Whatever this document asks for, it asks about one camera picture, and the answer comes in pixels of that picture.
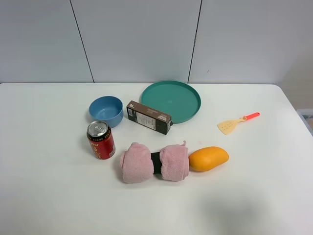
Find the red drink can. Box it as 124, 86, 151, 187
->
87, 120, 116, 160

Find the brown carton box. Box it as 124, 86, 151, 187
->
126, 100, 173, 135

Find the teal round plate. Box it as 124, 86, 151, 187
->
140, 81, 201, 124

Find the blue bowl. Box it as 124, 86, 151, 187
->
89, 96, 124, 128

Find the rolled pink towel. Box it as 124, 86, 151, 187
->
120, 142, 189, 184

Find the yellow mango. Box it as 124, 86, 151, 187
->
189, 146, 229, 172

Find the grey storage box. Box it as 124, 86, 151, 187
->
296, 109, 313, 135

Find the yellow spatula with red handle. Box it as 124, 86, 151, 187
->
217, 112, 260, 135

